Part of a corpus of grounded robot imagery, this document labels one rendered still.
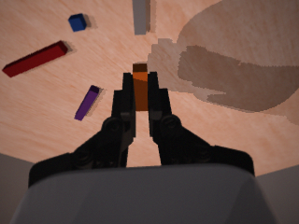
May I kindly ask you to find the dark red rod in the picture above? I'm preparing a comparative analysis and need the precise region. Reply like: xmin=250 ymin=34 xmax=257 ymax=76
xmin=2 ymin=40 xmax=68 ymax=77

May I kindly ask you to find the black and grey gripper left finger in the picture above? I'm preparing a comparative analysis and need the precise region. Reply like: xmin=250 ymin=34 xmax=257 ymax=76
xmin=28 ymin=73 xmax=136 ymax=188

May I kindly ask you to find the purple rod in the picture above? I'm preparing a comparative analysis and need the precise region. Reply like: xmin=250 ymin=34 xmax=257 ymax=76
xmin=75 ymin=85 xmax=99 ymax=121

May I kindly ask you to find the orange rod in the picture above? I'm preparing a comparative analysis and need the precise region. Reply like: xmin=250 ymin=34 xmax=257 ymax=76
xmin=133 ymin=63 xmax=148 ymax=112

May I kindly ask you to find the small blue cube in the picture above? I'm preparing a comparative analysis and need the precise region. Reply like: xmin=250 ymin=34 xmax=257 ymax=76
xmin=68 ymin=13 xmax=87 ymax=32

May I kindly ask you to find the grey rod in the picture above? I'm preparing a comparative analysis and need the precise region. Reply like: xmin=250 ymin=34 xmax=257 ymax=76
xmin=132 ymin=0 xmax=146 ymax=35

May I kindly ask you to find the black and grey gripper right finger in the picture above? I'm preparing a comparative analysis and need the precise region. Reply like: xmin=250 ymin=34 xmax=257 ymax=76
xmin=148 ymin=72 xmax=255 ymax=176

